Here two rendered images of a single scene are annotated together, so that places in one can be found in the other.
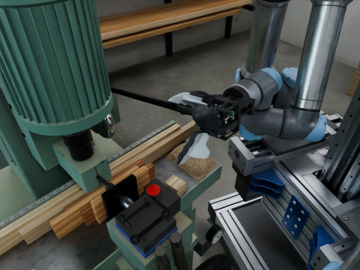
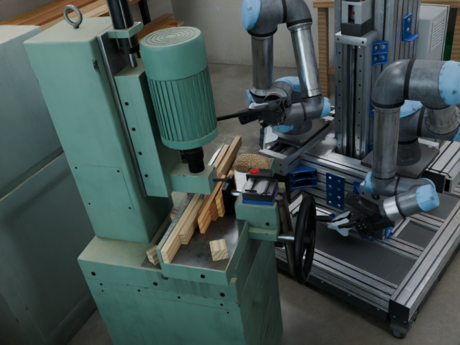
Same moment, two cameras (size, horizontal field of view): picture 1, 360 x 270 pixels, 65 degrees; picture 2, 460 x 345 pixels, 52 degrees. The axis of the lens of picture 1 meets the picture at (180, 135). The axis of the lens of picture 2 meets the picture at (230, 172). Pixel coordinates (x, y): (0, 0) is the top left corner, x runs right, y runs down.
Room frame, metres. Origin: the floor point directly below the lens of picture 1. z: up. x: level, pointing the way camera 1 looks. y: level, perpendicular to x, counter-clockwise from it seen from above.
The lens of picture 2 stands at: (-0.74, 0.61, 1.86)
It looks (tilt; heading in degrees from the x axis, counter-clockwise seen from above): 33 degrees down; 338
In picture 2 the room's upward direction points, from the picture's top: 9 degrees counter-clockwise
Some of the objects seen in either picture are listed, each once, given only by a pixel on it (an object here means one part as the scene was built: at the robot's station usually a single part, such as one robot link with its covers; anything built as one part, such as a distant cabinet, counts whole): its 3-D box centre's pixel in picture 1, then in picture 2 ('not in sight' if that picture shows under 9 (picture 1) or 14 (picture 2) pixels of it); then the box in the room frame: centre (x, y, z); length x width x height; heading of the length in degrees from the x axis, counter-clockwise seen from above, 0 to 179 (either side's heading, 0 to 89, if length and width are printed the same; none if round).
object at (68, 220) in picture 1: (100, 199); (213, 202); (0.43, 0.20, 0.93); 0.24 x 0.01 x 0.06; 135
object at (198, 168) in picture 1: (191, 156); (250, 160); (0.60, -0.03, 0.92); 0.14 x 0.09 x 0.04; 45
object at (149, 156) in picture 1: (129, 168); (215, 183); (0.55, 0.14, 0.92); 0.60 x 0.02 x 0.04; 135
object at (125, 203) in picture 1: (128, 204); (237, 193); (0.40, 0.12, 0.95); 0.09 x 0.07 x 0.09; 135
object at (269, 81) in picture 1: (259, 87); (280, 92); (0.64, -0.21, 1.13); 0.11 x 0.08 x 0.09; 135
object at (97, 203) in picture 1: (122, 193); (226, 192); (0.44, 0.14, 0.94); 0.16 x 0.02 x 0.08; 135
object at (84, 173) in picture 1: (83, 162); (194, 179); (0.48, 0.24, 1.01); 0.14 x 0.07 x 0.09; 45
